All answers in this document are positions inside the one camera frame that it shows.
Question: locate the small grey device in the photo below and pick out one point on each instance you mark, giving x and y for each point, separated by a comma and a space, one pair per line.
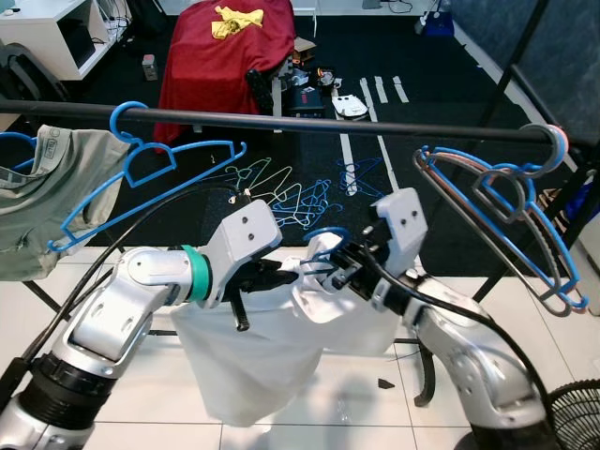
149, 66

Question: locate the grey garment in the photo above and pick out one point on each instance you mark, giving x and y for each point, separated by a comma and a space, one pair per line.
56, 197

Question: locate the black floor fan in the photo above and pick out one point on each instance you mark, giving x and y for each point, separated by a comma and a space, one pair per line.
577, 422

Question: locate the small cardboard box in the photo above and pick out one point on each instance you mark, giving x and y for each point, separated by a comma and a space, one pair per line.
305, 45

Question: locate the grey hanger with pink hook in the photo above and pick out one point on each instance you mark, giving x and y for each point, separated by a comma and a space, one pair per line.
544, 131

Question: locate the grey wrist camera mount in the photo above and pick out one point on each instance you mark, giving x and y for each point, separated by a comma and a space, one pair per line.
244, 239
403, 225

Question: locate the blue floor mop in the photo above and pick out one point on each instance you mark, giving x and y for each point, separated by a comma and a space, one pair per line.
439, 25

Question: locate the black clothes rack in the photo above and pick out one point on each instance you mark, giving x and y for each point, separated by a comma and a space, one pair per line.
328, 124

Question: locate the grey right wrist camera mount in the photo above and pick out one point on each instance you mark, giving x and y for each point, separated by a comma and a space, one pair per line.
403, 225

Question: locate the white garment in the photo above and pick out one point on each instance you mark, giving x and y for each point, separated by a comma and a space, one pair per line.
244, 366

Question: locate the small black floor scrap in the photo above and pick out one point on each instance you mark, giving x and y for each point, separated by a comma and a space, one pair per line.
385, 383

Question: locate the black case with red label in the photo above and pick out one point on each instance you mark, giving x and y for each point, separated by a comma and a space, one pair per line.
307, 98

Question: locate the black wheel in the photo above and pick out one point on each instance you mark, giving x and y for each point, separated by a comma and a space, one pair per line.
19, 75

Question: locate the white rounded gadget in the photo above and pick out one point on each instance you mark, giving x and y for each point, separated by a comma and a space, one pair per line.
350, 106

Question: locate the red blanket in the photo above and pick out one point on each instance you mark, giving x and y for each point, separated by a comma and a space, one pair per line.
216, 75

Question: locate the blue bag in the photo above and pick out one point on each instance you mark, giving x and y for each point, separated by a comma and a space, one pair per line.
581, 197

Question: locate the white shelf unit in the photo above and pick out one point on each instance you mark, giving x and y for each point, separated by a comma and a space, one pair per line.
47, 28

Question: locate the yellow cloth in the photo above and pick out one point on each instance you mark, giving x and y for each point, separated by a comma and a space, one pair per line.
236, 21

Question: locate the black perforated bracket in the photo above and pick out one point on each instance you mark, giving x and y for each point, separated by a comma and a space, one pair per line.
260, 89

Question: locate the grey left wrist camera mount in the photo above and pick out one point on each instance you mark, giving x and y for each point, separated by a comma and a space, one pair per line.
244, 239

